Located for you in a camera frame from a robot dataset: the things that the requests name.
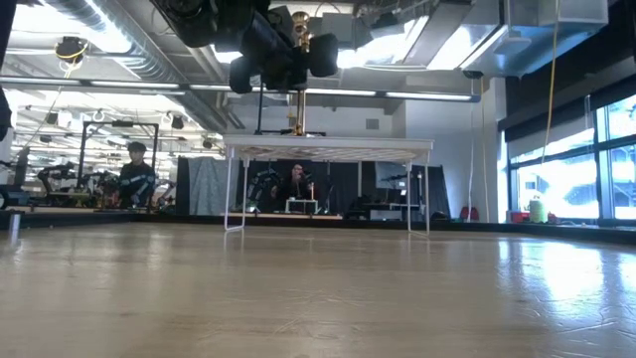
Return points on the person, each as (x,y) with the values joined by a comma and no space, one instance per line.
(297,186)
(136,181)

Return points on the long ceiling light bar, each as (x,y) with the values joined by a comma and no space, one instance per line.
(149,85)

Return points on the thin black bar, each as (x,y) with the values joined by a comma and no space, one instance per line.
(315,132)

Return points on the silver ventilation duct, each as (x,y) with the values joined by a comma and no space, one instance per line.
(522,50)

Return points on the red chair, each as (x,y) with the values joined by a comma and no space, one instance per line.
(469,215)

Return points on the small white rack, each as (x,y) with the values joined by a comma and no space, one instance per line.
(301,201)

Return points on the black stand frame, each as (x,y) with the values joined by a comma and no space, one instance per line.
(119,124)

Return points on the green bottle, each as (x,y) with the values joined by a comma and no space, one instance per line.
(537,211)

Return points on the large window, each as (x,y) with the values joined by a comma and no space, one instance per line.
(561,189)

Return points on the short gold candlestick holder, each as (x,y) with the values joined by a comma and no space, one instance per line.
(300,112)

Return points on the grey curtain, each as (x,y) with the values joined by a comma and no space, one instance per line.
(206,186)

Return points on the black aluminium table frame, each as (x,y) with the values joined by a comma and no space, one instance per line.
(348,223)

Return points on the small metal post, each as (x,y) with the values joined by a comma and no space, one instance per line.
(14,226)

